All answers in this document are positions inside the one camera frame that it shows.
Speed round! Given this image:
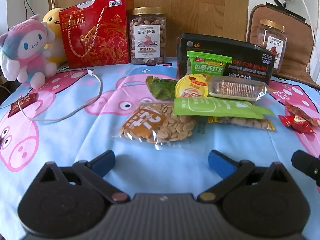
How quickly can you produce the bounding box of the small brown packet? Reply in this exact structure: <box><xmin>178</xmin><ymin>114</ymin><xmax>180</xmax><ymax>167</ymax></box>
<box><xmin>8</xmin><ymin>92</ymin><xmax>38</xmax><ymax>117</ymax></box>

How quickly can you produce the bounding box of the orange seed packet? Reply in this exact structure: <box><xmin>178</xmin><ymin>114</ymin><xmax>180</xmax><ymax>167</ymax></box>
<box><xmin>118</xmin><ymin>102</ymin><xmax>197</xmax><ymax>146</ymax></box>

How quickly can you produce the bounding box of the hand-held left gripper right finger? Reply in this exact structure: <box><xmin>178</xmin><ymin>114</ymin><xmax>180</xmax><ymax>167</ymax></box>
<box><xmin>197</xmin><ymin>149</ymin><xmax>287</xmax><ymax>203</ymax></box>

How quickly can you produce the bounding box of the yellow-edged nut packet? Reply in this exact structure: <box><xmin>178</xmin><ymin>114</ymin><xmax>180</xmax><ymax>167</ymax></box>
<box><xmin>207</xmin><ymin>116</ymin><xmax>276</xmax><ymax>132</ymax></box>

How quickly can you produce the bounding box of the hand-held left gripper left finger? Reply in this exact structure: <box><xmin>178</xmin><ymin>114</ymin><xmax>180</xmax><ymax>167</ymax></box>
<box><xmin>37</xmin><ymin>149</ymin><xmax>131</xmax><ymax>203</ymax></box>

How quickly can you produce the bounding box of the printed blanket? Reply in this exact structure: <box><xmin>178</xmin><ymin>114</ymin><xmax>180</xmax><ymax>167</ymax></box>
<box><xmin>0</xmin><ymin>56</ymin><xmax>320</xmax><ymax>240</ymax></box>

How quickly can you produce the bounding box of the clear wafer packet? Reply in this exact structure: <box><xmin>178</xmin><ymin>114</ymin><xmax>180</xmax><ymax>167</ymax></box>
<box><xmin>206</xmin><ymin>75</ymin><xmax>272</xmax><ymax>102</ymax></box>

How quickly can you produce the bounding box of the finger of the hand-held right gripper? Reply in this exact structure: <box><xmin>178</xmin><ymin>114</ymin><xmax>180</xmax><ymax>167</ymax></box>
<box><xmin>291</xmin><ymin>150</ymin><xmax>320</xmax><ymax>187</ymax></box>

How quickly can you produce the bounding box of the gold-lid pecan jar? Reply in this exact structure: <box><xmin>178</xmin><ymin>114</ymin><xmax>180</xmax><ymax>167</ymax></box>
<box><xmin>247</xmin><ymin>19</ymin><xmax>287</xmax><ymax>74</ymax></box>

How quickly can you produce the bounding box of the brown cardboard sheet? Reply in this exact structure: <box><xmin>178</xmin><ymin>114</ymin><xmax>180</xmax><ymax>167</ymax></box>
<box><xmin>46</xmin><ymin>0</ymin><xmax>250</xmax><ymax>58</ymax></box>

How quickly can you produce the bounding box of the green cracker packet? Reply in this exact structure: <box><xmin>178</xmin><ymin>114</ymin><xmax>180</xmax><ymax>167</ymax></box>
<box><xmin>187</xmin><ymin>51</ymin><xmax>232</xmax><ymax>77</ymax></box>

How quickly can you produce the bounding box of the white usb cable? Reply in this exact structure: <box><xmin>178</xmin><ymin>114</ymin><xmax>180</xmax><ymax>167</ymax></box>
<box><xmin>0</xmin><ymin>69</ymin><xmax>103</xmax><ymax>123</ymax></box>

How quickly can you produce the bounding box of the pink plush toy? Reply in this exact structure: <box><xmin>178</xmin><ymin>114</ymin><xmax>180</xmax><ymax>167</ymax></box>
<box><xmin>0</xmin><ymin>14</ymin><xmax>57</xmax><ymax>90</ymax></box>

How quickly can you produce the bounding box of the brown seat cushion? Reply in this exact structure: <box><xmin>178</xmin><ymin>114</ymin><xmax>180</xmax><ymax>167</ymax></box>
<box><xmin>246</xmin><ymin>4</ymin><xmax>320</xmax><ymax>88</ymax></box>

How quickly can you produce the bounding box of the white charger cord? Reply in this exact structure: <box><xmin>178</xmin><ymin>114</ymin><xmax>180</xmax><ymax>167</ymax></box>
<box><xmin>294</xmin><ymin>0</ymin><xmax>317</xmax><ymax>46</ymax></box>

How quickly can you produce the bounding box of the gold-lid cashew jar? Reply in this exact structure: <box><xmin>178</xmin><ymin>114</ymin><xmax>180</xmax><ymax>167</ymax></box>
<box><xmin>129</xmin><ymin>7</ymin><xmax>167</xmax><ymax>65</ymax></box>

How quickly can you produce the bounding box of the yellow jelly cup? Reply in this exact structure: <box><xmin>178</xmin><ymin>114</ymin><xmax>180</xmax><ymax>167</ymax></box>
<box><xmin>174</xmin><ymin>74</ymin><xmax>210</xmax><ymax>101</ymax></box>

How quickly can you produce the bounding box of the red gift box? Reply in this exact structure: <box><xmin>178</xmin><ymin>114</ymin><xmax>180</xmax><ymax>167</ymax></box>
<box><xmin>59</xmin><ymin>0</ymin><xmax>134</xmax><ymax>69</ymax></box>

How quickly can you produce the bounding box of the black cardboard box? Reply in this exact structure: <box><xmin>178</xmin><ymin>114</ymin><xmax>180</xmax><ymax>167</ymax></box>
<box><xmin>176</xmin><ymin>33</ymin><xmax>276</xmax><ymax>86</ymax></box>

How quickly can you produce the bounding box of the yellow plush toy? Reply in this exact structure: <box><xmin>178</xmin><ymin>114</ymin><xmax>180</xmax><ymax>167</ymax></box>
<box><xmin>42</xmin><ymin>0</ymin><xmax>67</xmax><ymax>67</ymax></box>

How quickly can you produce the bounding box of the dark green leaf packet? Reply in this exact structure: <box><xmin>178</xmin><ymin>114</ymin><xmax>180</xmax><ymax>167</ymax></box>
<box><xmin>146</xmin><ymin>76</ymin><xmax>178</xmax><ymax>100</ymax></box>

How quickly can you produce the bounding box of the red candy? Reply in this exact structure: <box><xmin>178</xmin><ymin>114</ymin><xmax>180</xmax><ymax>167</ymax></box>
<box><xmin>285</xmin><ymin>102</ymin><xmax>319</xmax><ymax>127</ymax></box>
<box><xmin>278</xmin><ymin>115</ymin><xmax>315</xmax><ymax>133</ymax></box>

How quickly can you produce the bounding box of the long green snack packet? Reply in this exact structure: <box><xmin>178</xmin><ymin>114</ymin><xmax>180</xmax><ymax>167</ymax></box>
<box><xmin>173</xmin><ymin>97</ymin><xmax>268</xmax><ymax>119</ymax></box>

